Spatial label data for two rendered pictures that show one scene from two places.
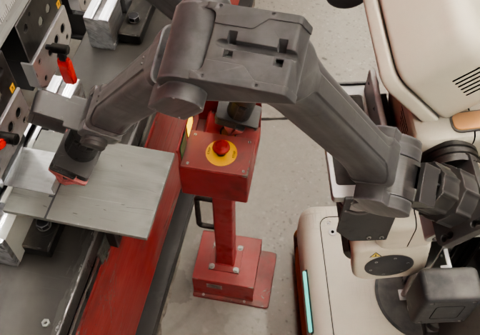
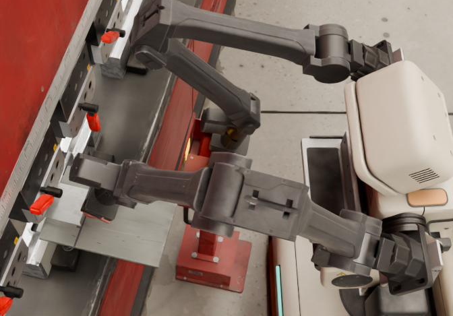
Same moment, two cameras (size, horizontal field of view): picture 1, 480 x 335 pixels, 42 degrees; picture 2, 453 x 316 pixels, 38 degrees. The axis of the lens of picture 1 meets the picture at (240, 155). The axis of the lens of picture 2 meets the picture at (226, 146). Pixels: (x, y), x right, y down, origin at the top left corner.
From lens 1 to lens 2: 38 cm
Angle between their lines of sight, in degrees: 6
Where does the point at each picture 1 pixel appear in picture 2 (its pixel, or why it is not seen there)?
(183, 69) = (220, 215)
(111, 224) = (129, 254)
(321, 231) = not seen: hidden behind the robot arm
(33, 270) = (58, 283)
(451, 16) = (410, 129)
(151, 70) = (193, 201)
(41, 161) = (69, 195)
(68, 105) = (105, 170)
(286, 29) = (291, 193)
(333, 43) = not seen: hidden behind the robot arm
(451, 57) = (408, 162)
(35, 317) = not seen: outside the picture
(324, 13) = (306, 6)
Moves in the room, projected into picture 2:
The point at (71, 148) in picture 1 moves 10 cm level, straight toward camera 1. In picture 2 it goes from (100, 197) to (117, 240)
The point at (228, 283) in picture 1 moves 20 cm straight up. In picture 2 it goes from (208, 271) to (210, 251)
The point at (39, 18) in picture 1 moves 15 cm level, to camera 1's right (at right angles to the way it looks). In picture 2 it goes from (75, 85) to (149, 88)
